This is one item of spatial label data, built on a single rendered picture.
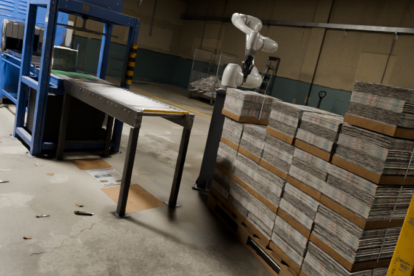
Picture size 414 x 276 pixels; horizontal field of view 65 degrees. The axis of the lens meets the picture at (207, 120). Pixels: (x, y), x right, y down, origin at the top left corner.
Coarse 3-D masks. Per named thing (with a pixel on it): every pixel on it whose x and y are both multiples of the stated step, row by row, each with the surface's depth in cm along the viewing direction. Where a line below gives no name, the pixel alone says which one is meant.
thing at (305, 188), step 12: (228, 144) 268; (252, 156) 238; (276, 168) 213; (240, 180) 247; (288, 180) 202; (216, 192) 277; (252, 192) 233; (312, 192) 184; (228, 204) 259; (264, 204) 220; (240, 216) 243; (288, 216) 199; (252, 228) 229; (300, 228) 190; (264, 240) 216; (276, 252) 205; (288, 264) 195
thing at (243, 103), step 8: (232, 88) 275; (232, 96) 266; (240, 96) 254; (248, 96) 251; (256, 96) 254; (224, 104) 276; (232, 104) 265; (240, 104) 254; (248, 104) 253; (256, 104) 256; (232, 112) 263; (240, 112) 253; (248, 112) 255; (256, 112) 259
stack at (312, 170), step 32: (224, 128) 276; (256, 128) 242; (224, 160) 271; (288, 160) 206; (320, 160) 183; (224, 192) 266; (288, 192) 202; (320, 192) 180; (224, 224) 260; (256, 224) 226; (288, 224) 199; (256, 256) 222; (288, 256) 196
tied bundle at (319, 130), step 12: (312, 120) 191; (324, 120) 182; (336, 120) 180; (300, 132) 198; (312, 132) 190; (324, 132) 182; (336, 132) 175; (312, 144) 189; (324, 144) 180; (336, 144) 177
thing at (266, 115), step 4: (252, 92) 280; (264, 96) 263; (268, 96) 272; (268, 100) 260; (272, 100) 262; (280, 100) 265; (268, 104) 261; (272, 104) 262; (264, 108) 261; (268, 108) 262; (264, 112) 262; (268, 112) 264; (264, 116) 263; (268, 116) 265; (264, 124) 267
